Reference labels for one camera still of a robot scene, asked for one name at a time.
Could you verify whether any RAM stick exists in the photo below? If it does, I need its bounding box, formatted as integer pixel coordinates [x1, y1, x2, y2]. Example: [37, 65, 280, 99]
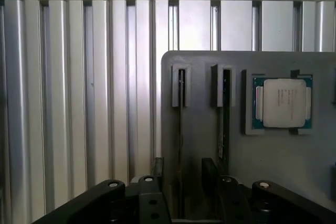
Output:
[177, 69, 186, 219]
[217, 69, 231, 175]

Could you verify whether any grey parts rack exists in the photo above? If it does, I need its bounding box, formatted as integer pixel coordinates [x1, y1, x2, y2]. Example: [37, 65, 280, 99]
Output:
[160, 50, 336, 224]

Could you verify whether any CPU with silver lid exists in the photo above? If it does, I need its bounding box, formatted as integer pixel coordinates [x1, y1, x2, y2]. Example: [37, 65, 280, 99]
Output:
[252, 77, 313, 130]

